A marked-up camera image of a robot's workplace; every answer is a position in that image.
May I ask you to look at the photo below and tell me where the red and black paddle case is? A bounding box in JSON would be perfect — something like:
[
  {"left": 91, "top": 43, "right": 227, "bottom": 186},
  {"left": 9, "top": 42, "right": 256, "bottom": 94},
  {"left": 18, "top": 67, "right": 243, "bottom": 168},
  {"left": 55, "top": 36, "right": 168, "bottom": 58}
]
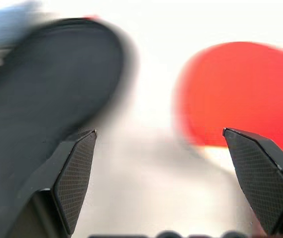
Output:
[{"left": 0, "top": 16, "right": 139, "bottom": 238}]

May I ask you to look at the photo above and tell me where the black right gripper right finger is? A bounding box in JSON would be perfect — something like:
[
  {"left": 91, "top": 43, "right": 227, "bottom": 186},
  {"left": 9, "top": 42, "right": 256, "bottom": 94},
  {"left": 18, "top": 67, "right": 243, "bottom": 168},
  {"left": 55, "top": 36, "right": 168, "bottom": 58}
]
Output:
[{"left": 222, "top": 127, "right": 283, "bottom": 238}]

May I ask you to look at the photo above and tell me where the red table tennis paddle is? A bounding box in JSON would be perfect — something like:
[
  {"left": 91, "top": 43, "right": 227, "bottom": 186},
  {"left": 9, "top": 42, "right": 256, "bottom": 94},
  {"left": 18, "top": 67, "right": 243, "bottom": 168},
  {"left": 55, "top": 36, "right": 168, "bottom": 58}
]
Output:
[{"left": 172, "top": 41, "right": 283, "bottom": 160}]

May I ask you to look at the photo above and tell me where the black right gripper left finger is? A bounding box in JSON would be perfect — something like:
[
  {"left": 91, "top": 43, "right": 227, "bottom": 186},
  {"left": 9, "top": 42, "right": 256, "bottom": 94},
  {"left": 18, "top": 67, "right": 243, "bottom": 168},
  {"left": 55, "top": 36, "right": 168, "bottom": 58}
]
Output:
[{"left": 7, "top": 128, "right": 97, "bottom": 238}]

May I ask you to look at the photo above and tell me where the blue-grey plush zipper charm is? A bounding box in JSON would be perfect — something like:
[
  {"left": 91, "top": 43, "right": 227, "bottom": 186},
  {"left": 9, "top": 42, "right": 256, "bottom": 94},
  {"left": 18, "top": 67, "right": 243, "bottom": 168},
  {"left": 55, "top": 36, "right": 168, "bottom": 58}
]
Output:
[{"left": 0, "top": 0, "right": 44, "bottom": 49}]

